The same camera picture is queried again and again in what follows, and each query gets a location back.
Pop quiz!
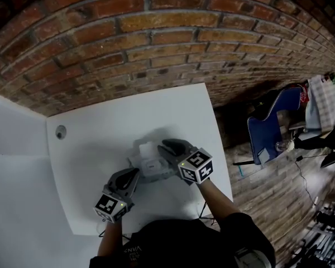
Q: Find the person's black t-shirt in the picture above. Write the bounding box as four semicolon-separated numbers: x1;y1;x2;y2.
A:
89;211;277;268

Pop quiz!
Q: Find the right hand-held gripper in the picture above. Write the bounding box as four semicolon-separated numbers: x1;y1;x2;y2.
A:
157;138;213;187

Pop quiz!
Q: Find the checked table cloth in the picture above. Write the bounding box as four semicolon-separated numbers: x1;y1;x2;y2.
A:
305;75;335;131

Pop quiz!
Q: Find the black power adapter cable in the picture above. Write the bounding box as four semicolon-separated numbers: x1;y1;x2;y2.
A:
295;155;319;206

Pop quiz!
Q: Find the person's left forearm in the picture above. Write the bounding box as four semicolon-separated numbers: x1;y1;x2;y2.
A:
97;219;123;258

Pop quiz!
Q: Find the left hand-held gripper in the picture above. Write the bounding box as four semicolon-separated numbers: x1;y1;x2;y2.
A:
93;167;141;224

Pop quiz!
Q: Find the person's right forearm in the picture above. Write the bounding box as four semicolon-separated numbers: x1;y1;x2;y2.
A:
194;177;241;228

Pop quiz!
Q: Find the round table cable grommet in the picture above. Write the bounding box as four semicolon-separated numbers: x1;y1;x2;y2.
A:
55;125;68;141

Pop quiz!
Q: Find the black metal frame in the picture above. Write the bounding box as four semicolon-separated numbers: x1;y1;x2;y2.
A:
290;166;335;268

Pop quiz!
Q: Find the grey waist pouch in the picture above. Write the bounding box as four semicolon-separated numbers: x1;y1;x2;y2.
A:
234;247;270;268

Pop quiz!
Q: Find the white wet wipe pack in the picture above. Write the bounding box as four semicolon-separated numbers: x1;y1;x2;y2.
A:
127;140;176;183

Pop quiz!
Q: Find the white card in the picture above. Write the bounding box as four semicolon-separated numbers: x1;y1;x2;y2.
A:
256;147;269;161

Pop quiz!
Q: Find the red bag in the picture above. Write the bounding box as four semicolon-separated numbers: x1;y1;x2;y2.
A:
299;83;310;103

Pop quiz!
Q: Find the blue chair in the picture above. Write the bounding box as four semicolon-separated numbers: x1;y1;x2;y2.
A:
247;87;303;167

